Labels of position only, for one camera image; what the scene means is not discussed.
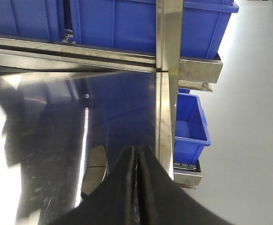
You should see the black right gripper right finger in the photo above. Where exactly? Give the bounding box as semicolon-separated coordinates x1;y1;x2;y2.
136;145;229;225

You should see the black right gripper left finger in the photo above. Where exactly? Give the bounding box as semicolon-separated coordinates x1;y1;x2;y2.
50;146;136;225

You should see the brake pad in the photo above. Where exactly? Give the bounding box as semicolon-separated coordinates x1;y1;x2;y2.
81;145;109;199

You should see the small blue bin lower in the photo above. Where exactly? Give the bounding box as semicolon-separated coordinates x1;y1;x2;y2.
174;93;211;165

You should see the blue plastic bin right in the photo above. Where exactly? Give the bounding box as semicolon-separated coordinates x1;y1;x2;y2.
69;0;239;60

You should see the blue bin with red bags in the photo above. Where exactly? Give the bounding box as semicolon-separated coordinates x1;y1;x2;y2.
0;0;65;42

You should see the stainless steel rack frame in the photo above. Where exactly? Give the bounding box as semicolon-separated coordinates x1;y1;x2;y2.
0;0;223;189

